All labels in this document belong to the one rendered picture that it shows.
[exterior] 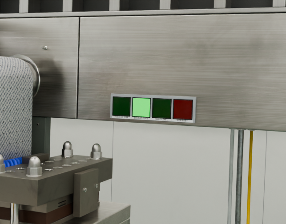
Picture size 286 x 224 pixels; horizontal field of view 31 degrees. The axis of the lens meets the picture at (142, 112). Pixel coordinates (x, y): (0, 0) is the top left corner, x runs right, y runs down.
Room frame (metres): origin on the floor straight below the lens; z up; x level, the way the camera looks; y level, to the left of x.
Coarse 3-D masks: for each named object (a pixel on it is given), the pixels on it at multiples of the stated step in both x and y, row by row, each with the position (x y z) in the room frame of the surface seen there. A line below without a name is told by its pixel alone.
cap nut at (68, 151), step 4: (64, 144) 1.50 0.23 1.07; (68, 144) 1.50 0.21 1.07; (64, 148) 1.50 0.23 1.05; (68, 148) 1.50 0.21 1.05; (64, 152) 1.49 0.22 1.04; (68, 152) 1.49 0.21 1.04; (72, 152) 1.50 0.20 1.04; (64, 156) 1.49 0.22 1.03; (68, 156) 1.49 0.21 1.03; (72, 156) 1.50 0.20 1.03
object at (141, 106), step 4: (136, 100) 1.43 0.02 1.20; (140, 100) 1.42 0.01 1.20; (144, 100) 1.42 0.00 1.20; (148, 100) 1.42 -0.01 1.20; (136, 104) 1.43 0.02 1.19; (140, 104) 1.42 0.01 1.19; (144, 104) 1.42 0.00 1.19; (148, 104) 1.42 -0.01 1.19; (136, 108) 1.43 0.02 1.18; (140, 108) 1.42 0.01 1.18; (144, 108) 1.42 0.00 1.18; (148, 108) 1.42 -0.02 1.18; (136, 112) 1.43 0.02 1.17; (140, 112) 1.42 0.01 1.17; (144, 112) 1.42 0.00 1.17; (148, 112) 1.42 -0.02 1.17; (148, 116) 1.42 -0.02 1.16
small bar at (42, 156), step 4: (24, 156) 1.35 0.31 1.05; (28, 156) 1.35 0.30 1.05; (32, 156) 1.35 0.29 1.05; (36, 156) 1.37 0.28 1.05; (40, 156) 1.38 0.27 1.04; (44, 156) 1.40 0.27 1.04; (48, 156) 1.42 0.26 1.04; (24, 160) 1.34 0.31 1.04; (28, 160) 1.34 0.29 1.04; (40, 160) 1.38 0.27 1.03; (44, 160) 1.40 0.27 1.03
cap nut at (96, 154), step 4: (96, 144) 1.47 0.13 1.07; (92, 148) 1.47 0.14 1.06; (96, 148) 1.46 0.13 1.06; (100, 148) 1.47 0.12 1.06; (92, 152) 1.46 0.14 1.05; (96, 152) 1.46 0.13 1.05; (100, 152) 1.46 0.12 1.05; (92, 156) 1.46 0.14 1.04; (96, 156) 1.46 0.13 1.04; (100, 156) 1.46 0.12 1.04
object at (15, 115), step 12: (0, 108) 1.32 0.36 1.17; (12, 108) 1.36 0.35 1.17; (24, 108) 1.42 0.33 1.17; (0, 120) 1.32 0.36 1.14; (12, 120) 1.36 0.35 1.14; (24, 120) 1.42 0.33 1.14; (0, 132) 1.32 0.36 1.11; (12, 132) 1.37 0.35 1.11; (24, 132) 1.42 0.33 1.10; (0, 144) 1.32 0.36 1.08; (12, 144) 1.37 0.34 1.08; (24, 144) 1.42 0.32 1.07; (12, 156) 1.37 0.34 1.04
